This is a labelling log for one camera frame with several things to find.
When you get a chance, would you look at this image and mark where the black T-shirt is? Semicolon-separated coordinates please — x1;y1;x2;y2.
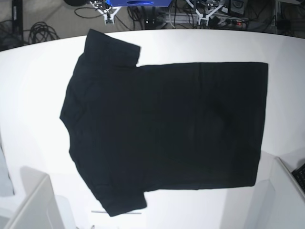
60;30;268;217

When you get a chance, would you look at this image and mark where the blue box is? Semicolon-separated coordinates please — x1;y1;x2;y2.
108;0;172;7

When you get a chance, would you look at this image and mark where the white partition panel left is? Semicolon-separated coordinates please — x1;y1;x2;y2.
5;175;65;229

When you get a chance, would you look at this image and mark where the white partition panel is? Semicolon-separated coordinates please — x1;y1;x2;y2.
244;157;305;229
5;175;65;229

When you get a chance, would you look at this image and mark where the white partition panel right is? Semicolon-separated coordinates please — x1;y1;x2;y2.
244;157;305;229

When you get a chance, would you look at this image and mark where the black keyboard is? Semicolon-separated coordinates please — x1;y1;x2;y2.
292;164;305;191

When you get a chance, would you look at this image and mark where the coiled black cable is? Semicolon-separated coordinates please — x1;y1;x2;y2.
28;21;60;45

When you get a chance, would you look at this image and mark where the black stand post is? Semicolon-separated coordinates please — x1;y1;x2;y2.
11;0;24;46

